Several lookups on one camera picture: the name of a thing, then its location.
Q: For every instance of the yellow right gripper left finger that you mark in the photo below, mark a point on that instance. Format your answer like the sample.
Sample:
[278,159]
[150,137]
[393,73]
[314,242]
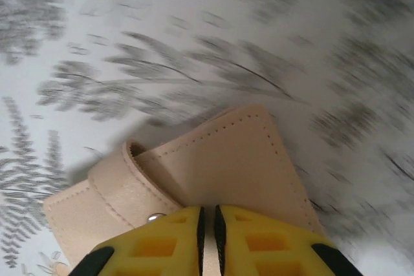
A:
[155,247]

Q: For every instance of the beige leather card holder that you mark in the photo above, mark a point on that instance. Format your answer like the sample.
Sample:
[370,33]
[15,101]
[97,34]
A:
[226,166]

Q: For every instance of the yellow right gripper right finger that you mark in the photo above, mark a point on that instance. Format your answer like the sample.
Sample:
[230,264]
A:
[268,247]

